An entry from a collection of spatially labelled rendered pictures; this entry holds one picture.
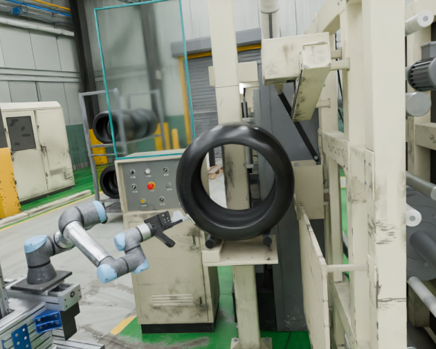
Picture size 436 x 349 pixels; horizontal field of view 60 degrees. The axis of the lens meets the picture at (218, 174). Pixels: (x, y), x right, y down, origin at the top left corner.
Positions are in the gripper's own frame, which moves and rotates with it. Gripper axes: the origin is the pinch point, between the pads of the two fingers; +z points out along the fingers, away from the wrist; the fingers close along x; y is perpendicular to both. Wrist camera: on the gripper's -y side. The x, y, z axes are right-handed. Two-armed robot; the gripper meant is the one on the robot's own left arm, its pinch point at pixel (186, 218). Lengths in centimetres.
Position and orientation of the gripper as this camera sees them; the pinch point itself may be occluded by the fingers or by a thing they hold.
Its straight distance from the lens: 185.7
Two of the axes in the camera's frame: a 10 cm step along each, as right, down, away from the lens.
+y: -3.8, -9.2, 0.5
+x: -4.6, 2.3, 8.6
